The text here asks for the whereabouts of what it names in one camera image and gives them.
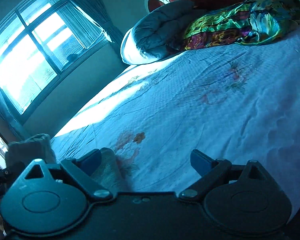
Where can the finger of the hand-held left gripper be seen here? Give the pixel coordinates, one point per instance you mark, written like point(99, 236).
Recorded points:
point(12, 168)

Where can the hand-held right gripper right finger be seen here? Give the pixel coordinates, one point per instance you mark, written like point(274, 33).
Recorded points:
point(200, 160)

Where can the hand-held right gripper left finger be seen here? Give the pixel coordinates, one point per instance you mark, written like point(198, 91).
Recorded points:
point(91, 161)

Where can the grey pants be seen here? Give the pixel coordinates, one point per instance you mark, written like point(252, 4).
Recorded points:
point(107, 170)

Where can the bed with floral sheet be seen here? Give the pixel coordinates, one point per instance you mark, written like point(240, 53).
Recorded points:
point(215, 105)

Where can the large sliding window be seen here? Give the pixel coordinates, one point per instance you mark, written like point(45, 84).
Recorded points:
point(15, 75)

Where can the dark object on windowsill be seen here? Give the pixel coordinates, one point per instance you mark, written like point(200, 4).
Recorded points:
point(71, 57)

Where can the sheer white curtain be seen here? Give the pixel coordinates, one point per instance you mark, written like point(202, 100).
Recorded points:
point(77, 22)

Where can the rolled grey white duvet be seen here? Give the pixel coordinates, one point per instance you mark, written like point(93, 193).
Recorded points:
point(160, 25)

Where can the colourful patterned pillow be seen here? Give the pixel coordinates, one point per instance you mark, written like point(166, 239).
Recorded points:
point(240, 22)

